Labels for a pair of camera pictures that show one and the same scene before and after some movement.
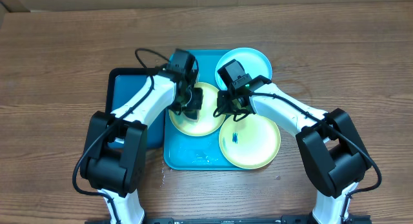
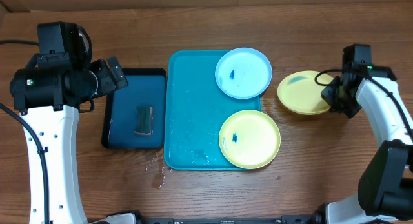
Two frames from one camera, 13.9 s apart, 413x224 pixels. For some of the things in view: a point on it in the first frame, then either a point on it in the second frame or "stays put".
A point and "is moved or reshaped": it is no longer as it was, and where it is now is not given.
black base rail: [264, 219] stays put
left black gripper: [198, 93] to [109, 82]
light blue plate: [254, 62] stays put
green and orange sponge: [191, 113] is moved or reshaped
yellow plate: [207, 124] to [299, 92]
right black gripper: [226, 105] to [335, 97]
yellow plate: [252, 142] stays put
